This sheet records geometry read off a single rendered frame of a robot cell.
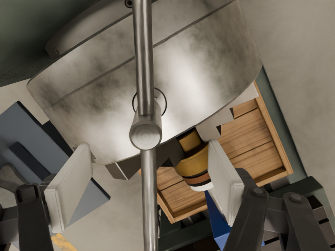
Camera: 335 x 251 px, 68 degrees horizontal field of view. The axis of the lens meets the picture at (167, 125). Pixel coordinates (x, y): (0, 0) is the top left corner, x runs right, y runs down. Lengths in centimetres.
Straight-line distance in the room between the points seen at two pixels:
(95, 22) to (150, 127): 16
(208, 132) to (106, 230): 175
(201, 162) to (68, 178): 27
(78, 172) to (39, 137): 71
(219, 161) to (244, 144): 50
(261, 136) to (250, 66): 39
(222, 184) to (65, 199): 10
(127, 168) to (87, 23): 18
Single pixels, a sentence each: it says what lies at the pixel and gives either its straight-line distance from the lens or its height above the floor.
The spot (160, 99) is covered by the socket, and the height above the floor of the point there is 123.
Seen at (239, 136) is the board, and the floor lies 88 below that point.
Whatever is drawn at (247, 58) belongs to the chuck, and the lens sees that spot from 31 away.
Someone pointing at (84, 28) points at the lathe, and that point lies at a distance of 30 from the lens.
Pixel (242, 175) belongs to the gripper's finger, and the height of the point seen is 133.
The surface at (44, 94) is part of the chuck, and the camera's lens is 31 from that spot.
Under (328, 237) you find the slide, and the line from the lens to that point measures 81.
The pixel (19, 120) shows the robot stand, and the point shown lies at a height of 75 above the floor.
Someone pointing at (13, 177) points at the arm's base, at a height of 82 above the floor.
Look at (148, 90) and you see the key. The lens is 17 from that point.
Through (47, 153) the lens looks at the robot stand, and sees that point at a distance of 90.
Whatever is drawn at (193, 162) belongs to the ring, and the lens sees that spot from 40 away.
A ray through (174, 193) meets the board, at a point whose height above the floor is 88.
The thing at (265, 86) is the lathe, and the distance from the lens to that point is 101.
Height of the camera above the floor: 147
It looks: 70 degrees down
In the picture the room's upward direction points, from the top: 177 degrees counter-clockwise
